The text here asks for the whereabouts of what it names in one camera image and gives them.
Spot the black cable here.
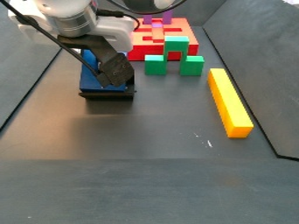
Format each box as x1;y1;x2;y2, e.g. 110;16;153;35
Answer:
0;0;142;77

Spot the red puzzle base block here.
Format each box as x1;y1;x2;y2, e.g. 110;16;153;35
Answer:
127;17;199;61

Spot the yellow long block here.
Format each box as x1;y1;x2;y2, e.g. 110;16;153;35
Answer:
209;68;254;138

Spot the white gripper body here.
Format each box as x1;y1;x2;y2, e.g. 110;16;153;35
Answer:
9;0;135;52

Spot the blue U-shaped block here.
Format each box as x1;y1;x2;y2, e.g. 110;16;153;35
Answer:
79;48;130;93

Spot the black angled fixture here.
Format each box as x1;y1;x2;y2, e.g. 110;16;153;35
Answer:
79;73;137;100

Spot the green stepped block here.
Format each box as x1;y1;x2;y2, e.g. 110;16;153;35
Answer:
145;36;205;76

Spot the purple U-shaped block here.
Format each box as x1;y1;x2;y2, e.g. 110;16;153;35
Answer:
143;10;174;27

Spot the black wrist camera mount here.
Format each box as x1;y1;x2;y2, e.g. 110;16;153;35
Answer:
59;35;135;87

